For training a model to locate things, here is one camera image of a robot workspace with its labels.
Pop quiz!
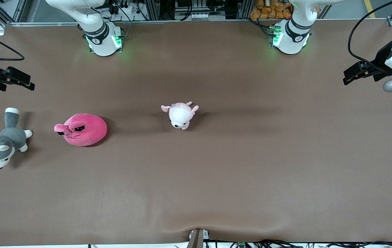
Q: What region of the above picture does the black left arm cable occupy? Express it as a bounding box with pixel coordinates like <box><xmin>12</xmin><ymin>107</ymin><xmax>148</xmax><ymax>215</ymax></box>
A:
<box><xmin>348</xmin><ymin>0</ymin><xmax>392</xmax><ymax>74</ymax></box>

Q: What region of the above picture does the hot pink round plush toy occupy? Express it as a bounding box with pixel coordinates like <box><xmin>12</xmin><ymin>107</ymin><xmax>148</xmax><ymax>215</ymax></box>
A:
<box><xmin>54</xmin><ymin>113</ymin><xmax>108</xmax><ymax>147</ymax></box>

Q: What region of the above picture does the white power strip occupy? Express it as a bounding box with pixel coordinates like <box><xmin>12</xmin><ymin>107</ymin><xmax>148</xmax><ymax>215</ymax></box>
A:
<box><xmin>181</xmin><ymin>12</ymin><xmax>211</xmax><ymax>20</ymax></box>

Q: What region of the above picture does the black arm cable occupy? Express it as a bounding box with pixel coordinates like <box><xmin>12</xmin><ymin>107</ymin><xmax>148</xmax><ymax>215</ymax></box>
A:
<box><xmin>0</xmin><ymin>25</ymin><xmax>25</xmax><ymax>62</ymax></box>
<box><xmin>348</xmin><ymin>0</ymin><xmax>392</xmax><ymax>74</ymax></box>

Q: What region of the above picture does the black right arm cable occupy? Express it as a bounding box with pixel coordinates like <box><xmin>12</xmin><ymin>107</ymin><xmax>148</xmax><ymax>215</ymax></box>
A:
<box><xmin>0</xmin><ymin>25</ymin><xmax>25</xmax><ymax>62</ymax></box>

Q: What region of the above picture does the orange snack packets pile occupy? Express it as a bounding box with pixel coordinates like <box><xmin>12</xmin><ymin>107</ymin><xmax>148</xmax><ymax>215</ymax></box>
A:
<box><xmin>250</xmin><ymin>0</ymin><xmax>320</xmax><ymax>20</ymax></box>

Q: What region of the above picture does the camera mount post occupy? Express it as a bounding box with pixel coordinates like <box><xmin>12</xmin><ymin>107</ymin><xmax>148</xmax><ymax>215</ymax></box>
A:
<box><xmin>188</xmin><ymin>228</ymin><xmax>210</xmax><ymax>248</ymax></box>

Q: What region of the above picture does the white and pink plush dog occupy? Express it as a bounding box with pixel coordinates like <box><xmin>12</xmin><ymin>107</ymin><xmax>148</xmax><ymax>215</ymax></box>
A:
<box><xmin>161</xmin><ymin>102</ymin><xmax>199</xmax><ymax>130</ymax></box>

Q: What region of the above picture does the grey and white husky plush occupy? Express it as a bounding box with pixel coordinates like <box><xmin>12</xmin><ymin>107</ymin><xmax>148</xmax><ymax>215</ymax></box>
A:
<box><xmin>0</xmin><ymin>107</ymin><xmax>33</xmax><ymax>169</ymax></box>

